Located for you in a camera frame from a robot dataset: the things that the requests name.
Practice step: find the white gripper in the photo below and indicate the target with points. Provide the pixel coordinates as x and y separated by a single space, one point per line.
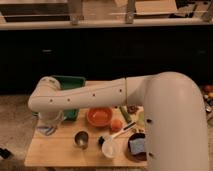
51 118

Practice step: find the light blue towel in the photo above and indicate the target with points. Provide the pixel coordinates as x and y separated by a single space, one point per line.
46 130

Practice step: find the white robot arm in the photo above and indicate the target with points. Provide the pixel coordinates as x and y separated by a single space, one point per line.
175 117

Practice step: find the small metal cup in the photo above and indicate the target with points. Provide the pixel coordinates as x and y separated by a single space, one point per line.
82 139

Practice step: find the green plastic tray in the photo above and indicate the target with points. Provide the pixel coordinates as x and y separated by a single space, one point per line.
71 82

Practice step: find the orange bowl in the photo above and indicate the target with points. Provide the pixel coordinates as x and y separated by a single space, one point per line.
99 117

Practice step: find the small black object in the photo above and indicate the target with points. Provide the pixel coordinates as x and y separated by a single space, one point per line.
101 141

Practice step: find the wooden table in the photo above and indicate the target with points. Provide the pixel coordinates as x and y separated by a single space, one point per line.
60 149

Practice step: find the white plastic cup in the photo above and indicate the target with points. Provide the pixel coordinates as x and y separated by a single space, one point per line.
110 148

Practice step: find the orange fruit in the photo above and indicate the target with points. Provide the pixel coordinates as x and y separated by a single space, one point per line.
116 125

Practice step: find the green cucumber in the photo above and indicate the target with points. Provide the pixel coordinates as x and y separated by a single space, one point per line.
125 114

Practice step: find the brown dried food pile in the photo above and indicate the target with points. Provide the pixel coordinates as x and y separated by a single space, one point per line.
132 109

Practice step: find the blue sponge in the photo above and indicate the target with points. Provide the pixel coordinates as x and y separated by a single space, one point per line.
137 146

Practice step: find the dark brown plate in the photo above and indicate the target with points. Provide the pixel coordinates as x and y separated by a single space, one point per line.
140 156

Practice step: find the jars on floor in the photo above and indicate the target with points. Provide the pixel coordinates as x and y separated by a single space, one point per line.
207 101

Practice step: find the red object on floor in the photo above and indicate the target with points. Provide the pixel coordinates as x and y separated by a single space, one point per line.
208 88

